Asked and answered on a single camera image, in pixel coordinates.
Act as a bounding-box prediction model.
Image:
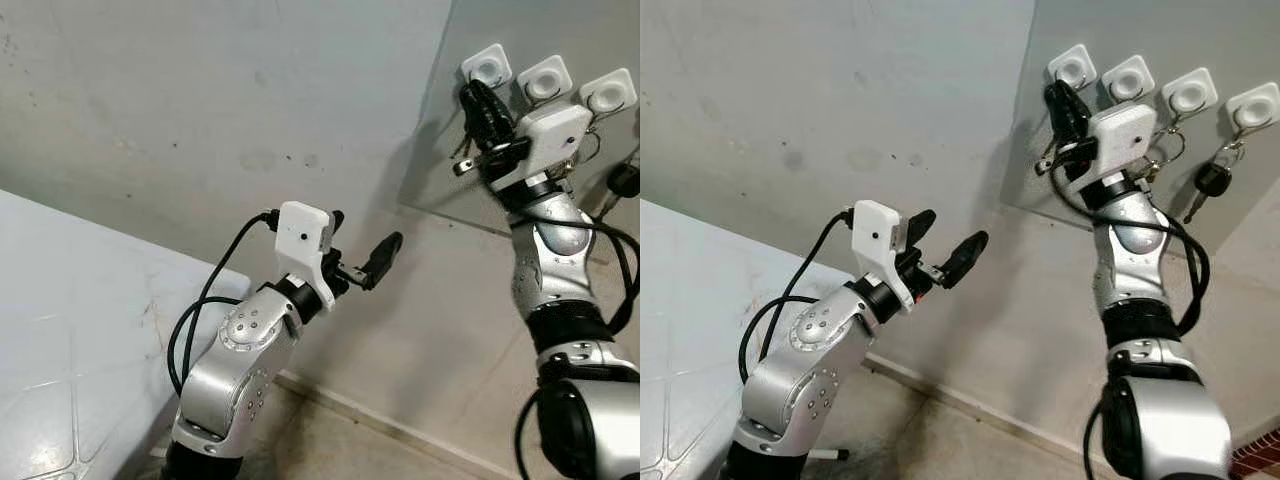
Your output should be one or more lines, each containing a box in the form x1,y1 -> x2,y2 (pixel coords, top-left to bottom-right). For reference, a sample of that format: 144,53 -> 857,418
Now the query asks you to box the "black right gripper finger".
1043,82 -> 1075,147
478,80 -> 519,147
1060,82 -> 1093,143
458,84 -> 493,149

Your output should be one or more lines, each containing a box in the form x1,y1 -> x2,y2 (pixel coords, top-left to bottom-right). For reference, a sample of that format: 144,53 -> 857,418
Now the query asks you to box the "grey hook panel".
398,0 -> 641,241
1000,0 -> 1280,251

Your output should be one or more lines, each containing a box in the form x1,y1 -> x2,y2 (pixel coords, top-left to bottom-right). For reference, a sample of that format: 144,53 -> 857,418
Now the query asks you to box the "black car key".
600,150 -> 641,221
1183,140 -> 1247,226

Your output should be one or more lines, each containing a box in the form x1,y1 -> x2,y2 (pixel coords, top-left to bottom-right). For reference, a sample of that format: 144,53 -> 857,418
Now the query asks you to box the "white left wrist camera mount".
850,200 -> 916,309
275,201 -> 336,311

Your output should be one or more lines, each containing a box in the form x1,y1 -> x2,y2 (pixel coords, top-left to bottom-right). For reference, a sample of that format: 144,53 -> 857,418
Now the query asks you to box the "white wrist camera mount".
1085,103 -> 1159,186
275,201 -> 336,311
490,103 -> 594,191
850,200 -> 916,309

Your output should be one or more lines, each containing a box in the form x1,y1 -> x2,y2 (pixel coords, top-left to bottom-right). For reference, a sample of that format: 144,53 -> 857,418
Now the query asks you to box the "white square wall hook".
460,44 -> 513,89
516,55 -> 575,106
1101,55 -> 1157,103
578,68 -> 638,116
1046,44 -> 1098,89
1161,67 -> 1220,116
1226,82 -> 1280,131

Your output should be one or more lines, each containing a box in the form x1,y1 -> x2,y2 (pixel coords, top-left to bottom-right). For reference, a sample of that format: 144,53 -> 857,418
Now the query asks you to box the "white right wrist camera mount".
490,103 -> 594,191
1085,103 -> 1159,186

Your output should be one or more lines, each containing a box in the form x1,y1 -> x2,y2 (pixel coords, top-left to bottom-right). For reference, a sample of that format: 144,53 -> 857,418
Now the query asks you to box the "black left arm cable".
167,210 -> 283,398
738,208 -> 857,386

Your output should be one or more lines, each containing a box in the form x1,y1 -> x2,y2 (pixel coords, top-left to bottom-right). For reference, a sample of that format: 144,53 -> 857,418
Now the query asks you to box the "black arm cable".
738,208 -> 857,386
167,210 -> 283,398
1048,165 -> 1212,337
512,200 -> 641,337

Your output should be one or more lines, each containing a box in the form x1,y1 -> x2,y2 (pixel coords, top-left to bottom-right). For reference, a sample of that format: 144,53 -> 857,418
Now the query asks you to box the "hanging key ring bunch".
560,115 -> 604,181
1138,120 -> 1189,186

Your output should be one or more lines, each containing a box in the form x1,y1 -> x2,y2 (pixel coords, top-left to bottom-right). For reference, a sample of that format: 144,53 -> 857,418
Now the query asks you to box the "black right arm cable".
512,200 -> 641,337
1048,165 -> 1212,337

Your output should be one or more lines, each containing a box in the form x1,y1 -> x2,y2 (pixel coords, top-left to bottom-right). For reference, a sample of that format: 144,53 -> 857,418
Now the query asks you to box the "black right shoulder cable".
514,385 -> 547,480
1082,398 -> 1113,480

